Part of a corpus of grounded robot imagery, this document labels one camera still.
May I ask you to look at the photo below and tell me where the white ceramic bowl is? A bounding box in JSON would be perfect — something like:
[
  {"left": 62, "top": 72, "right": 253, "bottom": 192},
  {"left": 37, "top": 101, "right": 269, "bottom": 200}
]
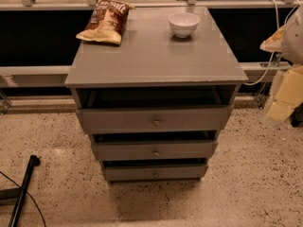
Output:
[{"left": 169, "top": 12, "right": 200, "bottom": 38}]

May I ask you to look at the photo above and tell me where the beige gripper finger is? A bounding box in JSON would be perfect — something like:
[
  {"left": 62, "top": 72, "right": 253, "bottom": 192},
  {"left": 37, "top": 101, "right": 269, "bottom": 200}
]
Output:
[{"left": 259, "top": 26, "right": 286, "bottom": 52}]

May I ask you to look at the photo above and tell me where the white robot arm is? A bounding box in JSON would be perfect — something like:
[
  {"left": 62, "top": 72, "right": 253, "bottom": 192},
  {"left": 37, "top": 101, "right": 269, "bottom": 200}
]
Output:
[{"left": 259, "top": 6, "right": 303, "bottom": 123}]

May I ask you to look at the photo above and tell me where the grey top drawer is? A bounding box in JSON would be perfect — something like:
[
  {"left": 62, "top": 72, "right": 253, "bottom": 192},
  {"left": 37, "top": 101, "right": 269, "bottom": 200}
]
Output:
[{"left": 77, "top": 106, "right": 233, "bottom": 134}]

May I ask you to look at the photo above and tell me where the grey middle drawer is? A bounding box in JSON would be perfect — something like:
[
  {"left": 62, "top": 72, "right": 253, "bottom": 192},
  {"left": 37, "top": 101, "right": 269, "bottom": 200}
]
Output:
[{"left": 92, "top": 140, "right": 218, "bottom": 161}]

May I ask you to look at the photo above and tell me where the white cable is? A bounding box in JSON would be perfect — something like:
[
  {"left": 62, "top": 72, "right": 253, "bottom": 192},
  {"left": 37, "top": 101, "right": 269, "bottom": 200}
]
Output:
[{"left": 242, "top": 0, "right": 303, "bottom": 87}]

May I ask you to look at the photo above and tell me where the black metal stand leg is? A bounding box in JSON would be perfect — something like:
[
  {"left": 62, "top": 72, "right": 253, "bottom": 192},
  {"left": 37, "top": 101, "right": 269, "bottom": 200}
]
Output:
[{"left": 0, "top": 155, "right": 40, "bottom": 227}]

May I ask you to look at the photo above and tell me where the grey bottom drawer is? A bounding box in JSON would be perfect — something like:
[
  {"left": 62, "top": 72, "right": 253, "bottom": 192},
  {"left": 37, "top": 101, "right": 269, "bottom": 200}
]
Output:
[{"left": 102, "top": 164, "right": 207, "bottom": 182}]

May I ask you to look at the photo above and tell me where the grey metal railing frame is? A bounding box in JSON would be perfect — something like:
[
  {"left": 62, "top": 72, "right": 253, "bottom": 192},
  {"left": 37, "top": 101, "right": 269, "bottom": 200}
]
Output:
[{"left": 0, "top": 0, "right": 303, "bottom": 115}]

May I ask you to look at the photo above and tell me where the brown chip bag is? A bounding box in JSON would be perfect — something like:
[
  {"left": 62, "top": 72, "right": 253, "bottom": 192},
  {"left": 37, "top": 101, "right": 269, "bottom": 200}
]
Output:
[{"left": 76, "top": 0, "right": 134, "bottom": 44}]

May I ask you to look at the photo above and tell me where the grey drawer cabinet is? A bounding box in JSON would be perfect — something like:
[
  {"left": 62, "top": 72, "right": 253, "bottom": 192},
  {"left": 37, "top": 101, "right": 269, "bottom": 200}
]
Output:
[{"left": 65, "top": 7, "right": 247, "bottom": 170}]

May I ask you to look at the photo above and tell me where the thin black cable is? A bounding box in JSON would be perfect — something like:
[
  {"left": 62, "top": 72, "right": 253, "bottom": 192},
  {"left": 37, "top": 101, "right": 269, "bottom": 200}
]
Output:
[{"left": 0, "top": 170, "right": 47, "bottom": 227}]

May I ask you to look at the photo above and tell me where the grey drawer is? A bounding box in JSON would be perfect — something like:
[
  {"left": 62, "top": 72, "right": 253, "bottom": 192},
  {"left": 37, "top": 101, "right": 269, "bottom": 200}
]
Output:
[
  {"left": 92, "top": 140, "right": 218, "bottom": 161},
  {"left": 102, "top": 164, "right": 207, "bottom": 182},
  {"left": 77, "top": 106, "right": 233, "bottom": 134}
]

